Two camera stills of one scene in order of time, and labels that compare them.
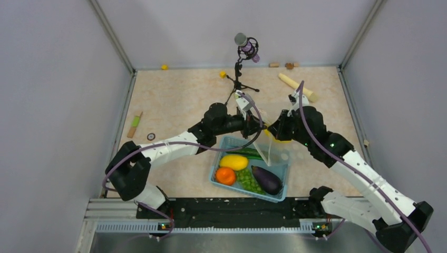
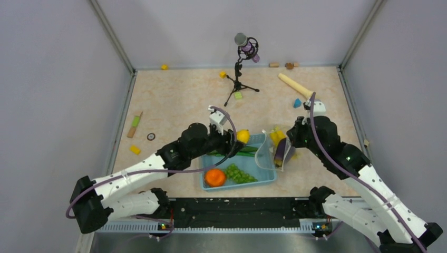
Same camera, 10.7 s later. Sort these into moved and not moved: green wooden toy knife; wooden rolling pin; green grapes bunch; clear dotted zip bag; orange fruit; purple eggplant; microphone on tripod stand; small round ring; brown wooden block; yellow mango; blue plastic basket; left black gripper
Moved: orange fruit; left black gripper; clear dotted zip bag; blue plastic basket; yellow mango; purple eggplant; green grapes bunch
Not moved: green wooden toy knife; wooden rolling pin; brown wooden block; small round ring; microphone on tripod stand
